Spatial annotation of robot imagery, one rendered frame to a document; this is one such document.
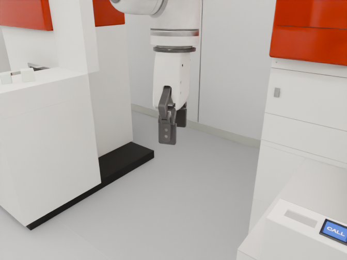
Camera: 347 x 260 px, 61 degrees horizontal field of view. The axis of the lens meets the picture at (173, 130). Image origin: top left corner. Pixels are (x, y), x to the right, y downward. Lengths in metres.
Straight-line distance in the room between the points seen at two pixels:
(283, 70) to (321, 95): 0.17
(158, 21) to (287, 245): 0.57
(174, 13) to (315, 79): 0.84
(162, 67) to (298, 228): 0.47
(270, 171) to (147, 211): 1.10
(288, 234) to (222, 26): 2.53
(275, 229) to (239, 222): 1.44
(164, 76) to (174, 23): 0.08
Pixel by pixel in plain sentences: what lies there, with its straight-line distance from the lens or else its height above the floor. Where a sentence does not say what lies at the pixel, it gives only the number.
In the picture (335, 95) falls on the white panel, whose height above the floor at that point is 1.10.
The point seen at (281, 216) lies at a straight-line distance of 0.77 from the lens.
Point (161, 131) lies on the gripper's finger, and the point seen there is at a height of 1.22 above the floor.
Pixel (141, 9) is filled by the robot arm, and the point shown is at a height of 1.42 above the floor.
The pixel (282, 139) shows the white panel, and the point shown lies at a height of 0.87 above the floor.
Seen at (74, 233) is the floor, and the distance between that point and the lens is 2.17.
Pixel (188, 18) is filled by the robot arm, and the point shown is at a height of 1.40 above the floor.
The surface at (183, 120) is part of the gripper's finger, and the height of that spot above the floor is 1.20.
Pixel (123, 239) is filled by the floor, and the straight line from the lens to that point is 2.05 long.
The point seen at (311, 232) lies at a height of 0.96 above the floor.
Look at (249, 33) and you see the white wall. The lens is 2.94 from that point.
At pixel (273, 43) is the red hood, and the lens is 1.22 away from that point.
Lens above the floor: 1.43
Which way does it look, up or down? 24 degrees down
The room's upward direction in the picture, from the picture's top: straight up
